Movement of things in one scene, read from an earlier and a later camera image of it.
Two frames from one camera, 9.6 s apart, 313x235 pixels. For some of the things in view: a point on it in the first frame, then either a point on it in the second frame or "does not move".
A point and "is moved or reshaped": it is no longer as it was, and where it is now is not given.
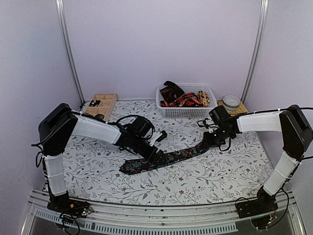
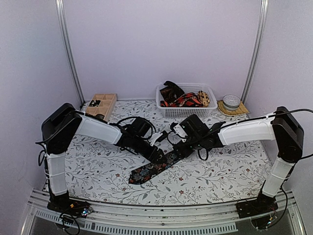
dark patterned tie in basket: (171, 91) does not move
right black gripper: (209, 143) → (183, 152)
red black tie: (189, 100) does not move
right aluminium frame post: (264, 9) does not move
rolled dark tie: (100, 116) does not move
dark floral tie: (140, 165) is moved or reshaped
